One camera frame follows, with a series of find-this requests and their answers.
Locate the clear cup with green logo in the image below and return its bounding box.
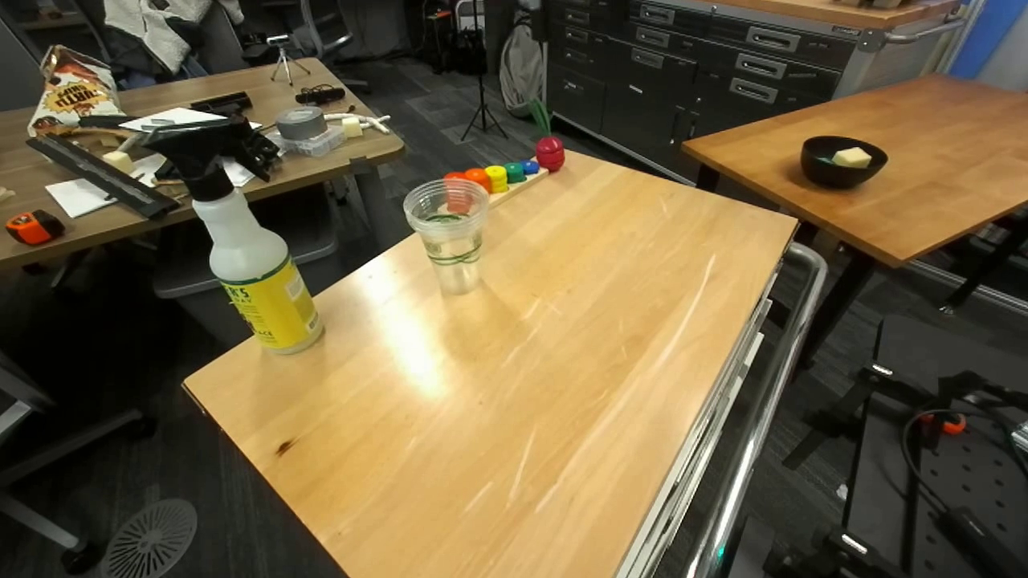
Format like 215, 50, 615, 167
402, 177, 490, 289

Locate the rainbow coloured toy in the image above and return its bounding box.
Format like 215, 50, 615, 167
476, 167, 559, 216

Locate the red toy block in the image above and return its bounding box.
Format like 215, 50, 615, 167
443, 169, 476, 216

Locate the red toy ball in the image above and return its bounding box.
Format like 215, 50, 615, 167
529, 133, 568, 177

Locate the black tripod stand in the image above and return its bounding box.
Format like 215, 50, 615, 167
456, 0, 513, 144

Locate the white round floor fan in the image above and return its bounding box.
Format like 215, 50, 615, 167
496, 10, 552, 118

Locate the light wooden office desk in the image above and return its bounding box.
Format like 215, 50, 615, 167
0, 58, 408, 273

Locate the white spray bottle yellow label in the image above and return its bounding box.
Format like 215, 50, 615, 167
139, 117, 328, 361

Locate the grey round container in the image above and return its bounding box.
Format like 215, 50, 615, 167
273, 104, 332, 144

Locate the small black device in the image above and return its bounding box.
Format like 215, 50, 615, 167
291, 83, 350, 109

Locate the black bowl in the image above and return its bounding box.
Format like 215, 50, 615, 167
800, 133, 890, 193

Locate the flat black item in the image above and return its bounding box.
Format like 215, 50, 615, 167
187, 89, 256, 118

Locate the pale yellow food piece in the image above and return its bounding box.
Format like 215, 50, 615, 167
830, 144, 877, 169

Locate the dark office chair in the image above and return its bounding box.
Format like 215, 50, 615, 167
62, 0, 255, 83

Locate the white paper sheet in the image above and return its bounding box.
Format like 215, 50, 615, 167
116, 106, 227, 137

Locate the long black bar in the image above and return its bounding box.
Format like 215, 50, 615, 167
24, 133, 180, 224

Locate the grey white jacket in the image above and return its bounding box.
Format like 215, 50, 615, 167
100, 0, 221, 77

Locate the round grey perforated disc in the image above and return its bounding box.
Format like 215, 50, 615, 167
100, 494, 204, 578

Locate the wooden table with black legs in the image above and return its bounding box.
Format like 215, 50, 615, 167
682, 73, 1028, 271

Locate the white paper card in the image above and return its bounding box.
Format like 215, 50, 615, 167
43, 177, 119, 220

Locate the grey chair base leg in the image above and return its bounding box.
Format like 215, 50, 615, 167
0, 355, 156, 570

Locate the printed snack bag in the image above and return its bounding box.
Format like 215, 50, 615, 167
26, 42, 129, 140

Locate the orange tape measure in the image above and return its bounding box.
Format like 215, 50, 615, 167
3, 209, 69, 249

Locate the black pegboard plate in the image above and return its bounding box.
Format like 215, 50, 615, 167
856, 426, 1028, 578

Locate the blue panel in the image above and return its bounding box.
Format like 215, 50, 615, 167
943, 0, 1028, 89

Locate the grey metal cart frame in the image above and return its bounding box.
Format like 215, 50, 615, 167
616, 287, 777, 578

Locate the silver cart handle rail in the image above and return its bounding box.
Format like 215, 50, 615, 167
684, 240, 835, 578

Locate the thick black cable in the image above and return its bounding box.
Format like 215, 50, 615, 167
896, 411, 1028, 578

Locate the orange handled black clamp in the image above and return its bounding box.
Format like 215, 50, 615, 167
913, 408, 975, 442

